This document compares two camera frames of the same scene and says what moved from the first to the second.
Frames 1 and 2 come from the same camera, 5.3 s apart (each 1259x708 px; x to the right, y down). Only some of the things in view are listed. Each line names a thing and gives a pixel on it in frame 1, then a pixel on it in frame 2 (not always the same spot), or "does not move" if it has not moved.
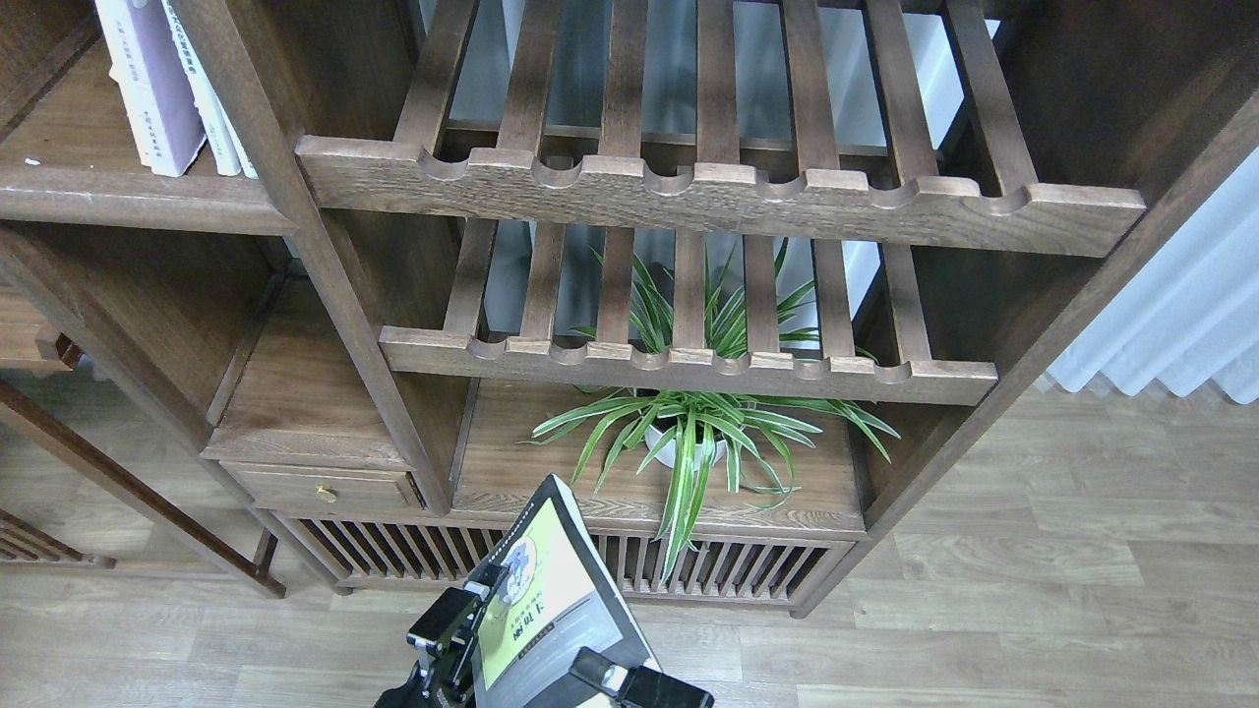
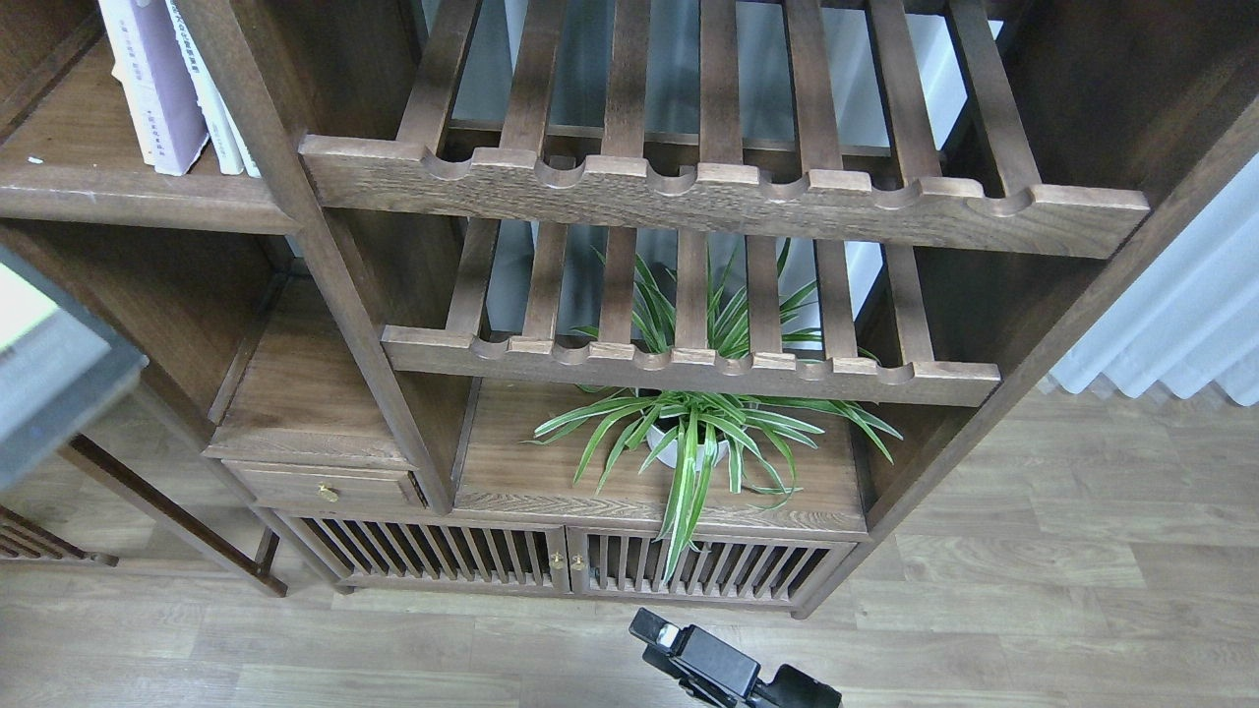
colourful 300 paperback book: (131, 71) does not move
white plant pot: (668, 454) does not move
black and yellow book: (559, 596) → (63, 359)
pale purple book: (170, 79) does not move
